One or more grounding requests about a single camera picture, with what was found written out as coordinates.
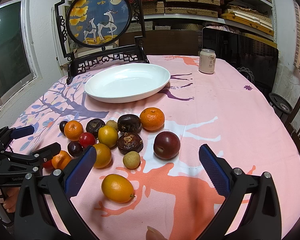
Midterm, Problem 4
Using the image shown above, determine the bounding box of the window with white frame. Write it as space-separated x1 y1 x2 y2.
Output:
0 0 38 108

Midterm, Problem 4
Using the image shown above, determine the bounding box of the person right hand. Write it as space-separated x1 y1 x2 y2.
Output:
146 226 166 240

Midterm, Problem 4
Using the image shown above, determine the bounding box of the yellow lemon fruit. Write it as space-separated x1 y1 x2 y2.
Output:
98 125 119 148

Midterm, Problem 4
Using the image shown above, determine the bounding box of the pink beverage can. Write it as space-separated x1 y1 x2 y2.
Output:
199 49 216 74

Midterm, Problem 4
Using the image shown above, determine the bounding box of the orange yellow fruit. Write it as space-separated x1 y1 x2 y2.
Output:
93 143 112 168

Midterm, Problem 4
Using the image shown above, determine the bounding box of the person left hand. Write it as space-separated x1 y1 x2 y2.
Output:
3 187 20 213

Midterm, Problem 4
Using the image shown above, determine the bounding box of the wall shelf with boxes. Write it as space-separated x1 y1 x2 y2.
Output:
129 0 275 43

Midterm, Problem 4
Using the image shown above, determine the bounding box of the black round stool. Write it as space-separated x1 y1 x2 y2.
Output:
269 93 293 123

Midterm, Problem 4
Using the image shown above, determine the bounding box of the small red cherry tomato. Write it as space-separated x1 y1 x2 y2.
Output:
43 160 54 170

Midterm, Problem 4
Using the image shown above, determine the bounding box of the small tan longan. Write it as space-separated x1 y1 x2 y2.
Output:
123 151 141 170
106 120 119 132

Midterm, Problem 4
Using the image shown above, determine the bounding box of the small tan longan back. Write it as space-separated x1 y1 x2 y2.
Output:
106 120 119 132

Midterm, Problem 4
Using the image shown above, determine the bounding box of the large mandarin orange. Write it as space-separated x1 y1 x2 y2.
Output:
139 107 165 131

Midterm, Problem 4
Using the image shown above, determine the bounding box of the dark cherry with stem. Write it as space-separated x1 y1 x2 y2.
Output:
59 120 68 134

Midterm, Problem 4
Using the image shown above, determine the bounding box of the red plum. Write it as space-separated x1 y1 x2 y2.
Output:
153 131 180 160

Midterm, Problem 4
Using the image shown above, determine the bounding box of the white oval plate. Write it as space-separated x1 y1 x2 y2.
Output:
84 63 171 103

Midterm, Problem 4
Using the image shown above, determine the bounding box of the pink printed tablecloth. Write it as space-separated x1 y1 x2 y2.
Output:
11 56 300 239

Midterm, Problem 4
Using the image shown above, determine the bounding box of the small tan longan front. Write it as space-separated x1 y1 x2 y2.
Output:
123 151 141 170

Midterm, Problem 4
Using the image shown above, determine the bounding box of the dark cabinet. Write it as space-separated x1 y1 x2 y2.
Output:
202 28 279 99

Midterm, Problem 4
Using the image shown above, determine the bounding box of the yellow kumquat front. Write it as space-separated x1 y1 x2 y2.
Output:
101 174 135 203

